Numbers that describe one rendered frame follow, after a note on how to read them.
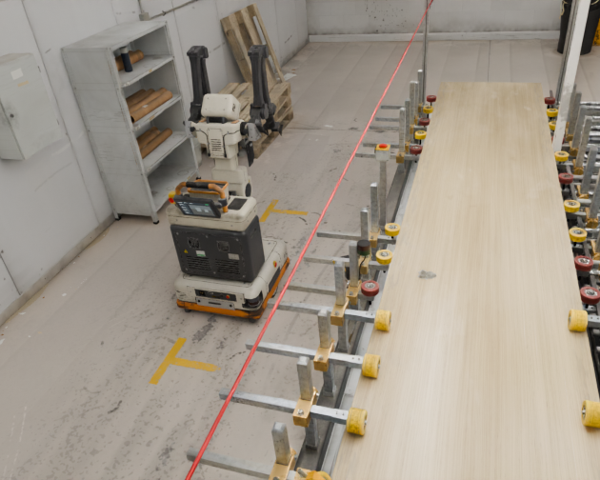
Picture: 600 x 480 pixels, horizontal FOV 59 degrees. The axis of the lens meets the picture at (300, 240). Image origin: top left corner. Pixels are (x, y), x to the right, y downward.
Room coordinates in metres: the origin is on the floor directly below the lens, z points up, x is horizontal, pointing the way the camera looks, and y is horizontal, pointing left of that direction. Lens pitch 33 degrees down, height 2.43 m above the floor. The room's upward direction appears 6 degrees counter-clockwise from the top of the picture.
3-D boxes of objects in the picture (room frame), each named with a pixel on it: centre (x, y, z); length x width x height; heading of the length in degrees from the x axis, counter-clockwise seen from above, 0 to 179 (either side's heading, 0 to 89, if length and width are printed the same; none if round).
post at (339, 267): (1.70, -0.14, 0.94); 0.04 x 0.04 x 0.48; 70
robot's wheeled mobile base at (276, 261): (3.09, 0.50, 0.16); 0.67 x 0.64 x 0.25; 159
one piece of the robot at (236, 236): (3.00, 0.53, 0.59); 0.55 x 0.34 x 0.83; 69
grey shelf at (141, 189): (4.66, 1.32, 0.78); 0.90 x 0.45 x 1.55; 160
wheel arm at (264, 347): (1.45, 0.02, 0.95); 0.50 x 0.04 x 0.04; 70
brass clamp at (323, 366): (1.44, -0.05, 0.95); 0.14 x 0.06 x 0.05; 160
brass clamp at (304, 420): (1.21, 0.04, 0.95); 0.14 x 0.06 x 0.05; 160
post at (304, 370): (1.23, 0.03, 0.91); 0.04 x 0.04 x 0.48; 70
